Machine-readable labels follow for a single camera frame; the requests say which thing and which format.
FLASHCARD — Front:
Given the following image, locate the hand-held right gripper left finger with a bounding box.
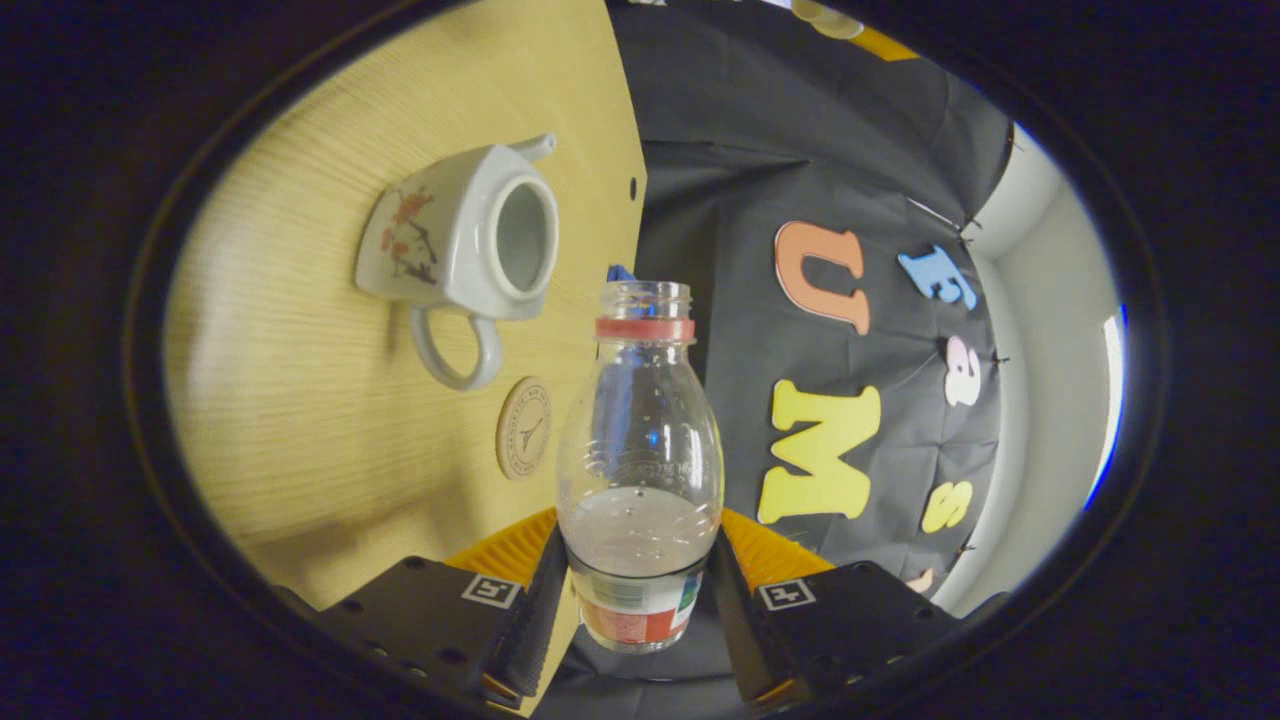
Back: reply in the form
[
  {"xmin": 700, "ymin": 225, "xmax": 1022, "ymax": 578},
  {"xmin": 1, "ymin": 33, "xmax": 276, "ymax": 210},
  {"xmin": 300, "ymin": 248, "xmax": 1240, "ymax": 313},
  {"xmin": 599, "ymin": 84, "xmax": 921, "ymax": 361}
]
[{"xmin": 275, "ymin": 505, "xmax": 572, "ymax": 713}]

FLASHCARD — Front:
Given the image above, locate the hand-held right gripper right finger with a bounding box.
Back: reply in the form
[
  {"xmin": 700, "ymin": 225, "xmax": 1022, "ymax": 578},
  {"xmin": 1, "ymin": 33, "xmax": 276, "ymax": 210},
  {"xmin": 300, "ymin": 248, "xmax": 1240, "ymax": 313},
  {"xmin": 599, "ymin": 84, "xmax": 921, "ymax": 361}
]
[{"xmin": 705, "ymin": 508, "xmax": 1011, "ymax": 716}]

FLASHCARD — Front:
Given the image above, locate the round wooden coaster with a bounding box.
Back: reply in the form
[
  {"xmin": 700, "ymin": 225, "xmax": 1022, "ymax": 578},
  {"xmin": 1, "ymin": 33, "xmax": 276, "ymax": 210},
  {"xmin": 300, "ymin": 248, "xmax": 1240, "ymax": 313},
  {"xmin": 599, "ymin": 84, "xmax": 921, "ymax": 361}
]
[{"xmin": 496, "ymin": 376, "xmax": 553, "ymax": 482}]

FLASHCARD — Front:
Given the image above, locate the black backdrop cloth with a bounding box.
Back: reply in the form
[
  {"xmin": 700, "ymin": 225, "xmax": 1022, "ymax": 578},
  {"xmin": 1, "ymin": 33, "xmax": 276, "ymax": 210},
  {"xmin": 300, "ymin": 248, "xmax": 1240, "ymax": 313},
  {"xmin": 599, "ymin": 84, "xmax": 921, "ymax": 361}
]
[{"xmin": 530, "ymin": 0, "xmax": 1016, "ymax": 720}]

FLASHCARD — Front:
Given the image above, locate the white floral teacup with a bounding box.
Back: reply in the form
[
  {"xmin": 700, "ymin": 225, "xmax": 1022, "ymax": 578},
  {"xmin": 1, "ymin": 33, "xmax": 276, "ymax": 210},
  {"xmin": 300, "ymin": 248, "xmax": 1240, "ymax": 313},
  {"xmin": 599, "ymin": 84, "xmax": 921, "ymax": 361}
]
[{"xmin": 354, "ymin": 133, "xmax": 561, "ymax": 392}]

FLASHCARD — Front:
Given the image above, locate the clear plastic water bottle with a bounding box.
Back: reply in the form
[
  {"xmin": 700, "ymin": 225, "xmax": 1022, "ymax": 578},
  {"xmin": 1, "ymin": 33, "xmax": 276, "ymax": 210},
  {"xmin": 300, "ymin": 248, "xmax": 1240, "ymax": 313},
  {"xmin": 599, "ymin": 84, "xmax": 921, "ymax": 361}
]
[{"xmin": 555, "ymin": 281, "xmax": 725, "ymax": 655}]

